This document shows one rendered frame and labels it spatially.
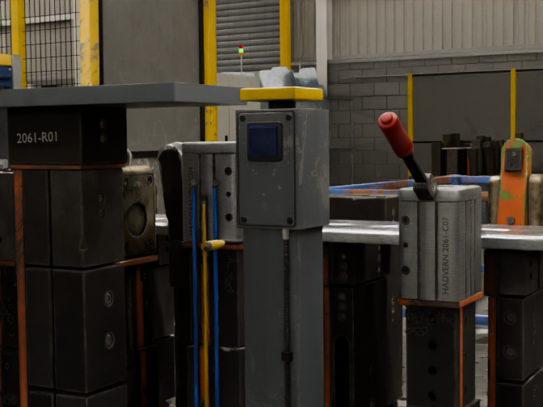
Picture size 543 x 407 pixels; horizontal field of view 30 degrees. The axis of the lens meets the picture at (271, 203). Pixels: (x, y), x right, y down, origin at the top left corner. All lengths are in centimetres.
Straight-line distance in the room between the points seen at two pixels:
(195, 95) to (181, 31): 410
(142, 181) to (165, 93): 34
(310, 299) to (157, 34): 400
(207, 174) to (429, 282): 28
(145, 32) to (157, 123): 44
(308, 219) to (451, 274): 18
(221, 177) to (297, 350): 27
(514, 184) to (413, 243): 34
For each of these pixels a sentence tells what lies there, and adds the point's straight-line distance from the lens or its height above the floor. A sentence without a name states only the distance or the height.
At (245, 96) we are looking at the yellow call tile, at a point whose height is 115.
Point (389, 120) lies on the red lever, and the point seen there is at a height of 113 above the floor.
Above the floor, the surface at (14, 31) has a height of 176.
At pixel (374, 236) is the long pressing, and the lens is 120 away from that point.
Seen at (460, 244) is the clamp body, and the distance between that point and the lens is 105.
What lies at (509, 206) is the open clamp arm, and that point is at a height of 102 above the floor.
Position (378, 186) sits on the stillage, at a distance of 381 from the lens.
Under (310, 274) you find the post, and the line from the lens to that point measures 96.
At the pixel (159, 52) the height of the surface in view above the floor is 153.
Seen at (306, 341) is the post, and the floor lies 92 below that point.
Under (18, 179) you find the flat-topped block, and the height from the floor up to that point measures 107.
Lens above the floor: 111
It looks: 4 degrees down
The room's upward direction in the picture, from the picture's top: 1 degrees counter-clockwise
